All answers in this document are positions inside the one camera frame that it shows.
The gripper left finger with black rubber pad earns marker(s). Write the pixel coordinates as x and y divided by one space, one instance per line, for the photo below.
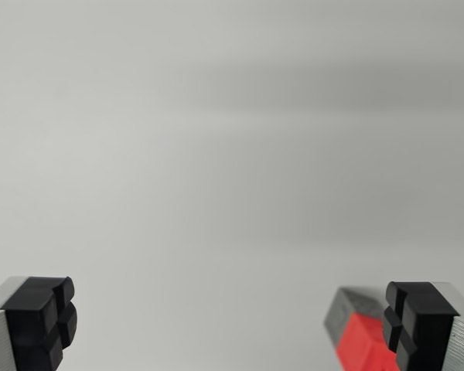
27 324

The gripper right finger with black rubber pad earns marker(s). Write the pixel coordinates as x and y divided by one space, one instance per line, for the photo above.
425 328

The red studded cube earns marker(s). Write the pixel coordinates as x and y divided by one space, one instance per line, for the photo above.
357 344

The grey studded cube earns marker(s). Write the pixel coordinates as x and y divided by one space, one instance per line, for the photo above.
342 309

